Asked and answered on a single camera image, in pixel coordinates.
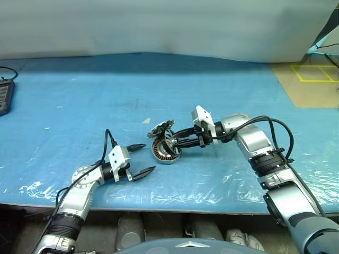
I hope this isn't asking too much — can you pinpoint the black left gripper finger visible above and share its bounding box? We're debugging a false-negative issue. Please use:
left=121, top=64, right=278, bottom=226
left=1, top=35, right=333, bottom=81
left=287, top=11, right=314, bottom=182
left=131, top=165, right=157, bottom=183
left=126, top=143, right=147, bottom=153

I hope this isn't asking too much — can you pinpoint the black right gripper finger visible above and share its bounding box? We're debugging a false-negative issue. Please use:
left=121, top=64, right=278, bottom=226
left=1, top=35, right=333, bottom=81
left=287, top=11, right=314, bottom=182
left=173, top=137, right=204, bottom=149
left=175, top=127, right=200, bottom=138

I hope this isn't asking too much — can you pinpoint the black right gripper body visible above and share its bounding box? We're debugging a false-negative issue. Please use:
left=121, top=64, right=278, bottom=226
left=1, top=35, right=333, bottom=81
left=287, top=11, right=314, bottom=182
left=195, top=121, right=213, bottom=148

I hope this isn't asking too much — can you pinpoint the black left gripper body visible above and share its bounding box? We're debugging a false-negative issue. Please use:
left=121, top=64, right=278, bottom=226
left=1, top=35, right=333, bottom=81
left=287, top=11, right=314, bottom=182
left=117, top=158, right=132, bottom=182

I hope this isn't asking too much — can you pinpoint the black toothed housing lid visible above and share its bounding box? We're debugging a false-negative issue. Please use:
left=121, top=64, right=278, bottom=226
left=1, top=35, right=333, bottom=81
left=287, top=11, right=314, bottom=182
left=147, top=119, right=176, bottom=139

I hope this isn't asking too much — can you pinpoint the motor housing with copper windings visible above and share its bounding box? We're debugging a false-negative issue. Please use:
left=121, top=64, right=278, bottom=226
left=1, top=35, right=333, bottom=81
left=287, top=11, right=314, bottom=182
left=151, top=132, right=182, bottom=165

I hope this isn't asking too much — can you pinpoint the grey rounded cylinder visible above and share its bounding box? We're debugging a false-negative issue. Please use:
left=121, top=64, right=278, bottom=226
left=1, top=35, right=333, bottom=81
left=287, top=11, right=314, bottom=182
left=116, top=213, right=145, bottom=251
left=192, top=219, right=226, bottom=240

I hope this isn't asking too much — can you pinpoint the blue plastic table mat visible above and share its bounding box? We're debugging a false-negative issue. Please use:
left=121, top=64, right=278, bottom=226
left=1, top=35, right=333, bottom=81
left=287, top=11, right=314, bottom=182
left=0, top=51, right=339, bottom=215

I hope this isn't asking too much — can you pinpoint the grey robot torso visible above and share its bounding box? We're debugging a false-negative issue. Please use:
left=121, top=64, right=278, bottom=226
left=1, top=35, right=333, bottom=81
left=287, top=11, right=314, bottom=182
left=113, top=237, right=255, bottom=254

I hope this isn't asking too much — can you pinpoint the white shoe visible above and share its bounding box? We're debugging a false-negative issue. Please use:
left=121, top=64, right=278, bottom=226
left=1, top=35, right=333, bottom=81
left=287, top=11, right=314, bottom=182
left=226, top=229, right=248, bottom=249
left=246, top=234, right=265, bottom=252

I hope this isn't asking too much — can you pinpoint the black handheld device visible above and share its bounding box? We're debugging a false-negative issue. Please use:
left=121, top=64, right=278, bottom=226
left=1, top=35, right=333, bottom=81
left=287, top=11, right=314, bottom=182
left=0, top=78, right=15, bottom=117

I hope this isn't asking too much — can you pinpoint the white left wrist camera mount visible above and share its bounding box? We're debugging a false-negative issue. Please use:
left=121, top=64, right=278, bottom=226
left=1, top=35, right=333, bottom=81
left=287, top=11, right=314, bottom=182
left=108, top=146, right=132, bottom=183

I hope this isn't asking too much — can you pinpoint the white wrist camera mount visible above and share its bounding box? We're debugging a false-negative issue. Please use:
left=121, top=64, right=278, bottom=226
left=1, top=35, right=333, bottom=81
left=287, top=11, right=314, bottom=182
left=191, top=105, right=215, bottom=145
left=108, top=146, right=132, bottom=183

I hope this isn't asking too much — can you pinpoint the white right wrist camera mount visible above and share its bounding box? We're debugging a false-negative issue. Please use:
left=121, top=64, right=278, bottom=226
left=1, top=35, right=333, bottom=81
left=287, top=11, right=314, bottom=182
left=191, top=105, right=215, bottom=145

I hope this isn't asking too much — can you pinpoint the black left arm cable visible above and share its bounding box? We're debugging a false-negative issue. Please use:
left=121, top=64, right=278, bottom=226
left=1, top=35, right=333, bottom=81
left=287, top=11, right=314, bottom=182
left=39, top=129, right=119, bottom=239

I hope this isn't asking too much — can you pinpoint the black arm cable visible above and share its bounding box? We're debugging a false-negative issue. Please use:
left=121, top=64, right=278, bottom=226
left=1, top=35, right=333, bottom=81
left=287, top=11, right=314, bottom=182
left=209, top=115, right=328, bottom=220
left=39, top=129, right=119, bottom=239

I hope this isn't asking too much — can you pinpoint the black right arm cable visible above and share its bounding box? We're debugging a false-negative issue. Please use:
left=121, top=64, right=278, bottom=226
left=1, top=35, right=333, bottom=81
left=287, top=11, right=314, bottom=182
left=209, top=115, right=328, bottom=220

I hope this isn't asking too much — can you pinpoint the black device cable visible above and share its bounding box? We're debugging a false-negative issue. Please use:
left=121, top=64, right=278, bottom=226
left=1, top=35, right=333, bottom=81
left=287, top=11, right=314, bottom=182
left=0, top=66, right=19, bottom=81

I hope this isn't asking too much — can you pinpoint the thin black background cable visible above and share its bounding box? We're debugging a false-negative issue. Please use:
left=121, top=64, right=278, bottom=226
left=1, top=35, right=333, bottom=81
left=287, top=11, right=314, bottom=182
left=317, top=42, right=339, bottom=50

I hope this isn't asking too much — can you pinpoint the teal metal frame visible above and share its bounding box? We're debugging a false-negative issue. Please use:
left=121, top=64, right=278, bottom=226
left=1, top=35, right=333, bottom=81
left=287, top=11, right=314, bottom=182
left=308, top=7, right=339, bottom=64

